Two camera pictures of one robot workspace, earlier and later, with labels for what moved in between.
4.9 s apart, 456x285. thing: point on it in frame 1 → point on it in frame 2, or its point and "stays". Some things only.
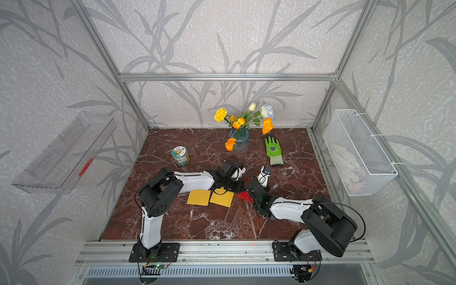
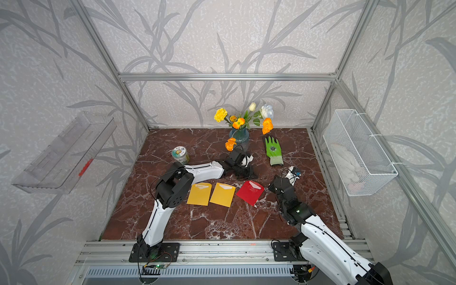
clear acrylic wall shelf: x=60 y=167 stays
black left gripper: x=240 y=185 → x=250 y=173
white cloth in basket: x=355 y=179 stays
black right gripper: x=253 y=179 → x=272 y=186
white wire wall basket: x=364 y=166 stays
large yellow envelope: x=225 y=199 stays
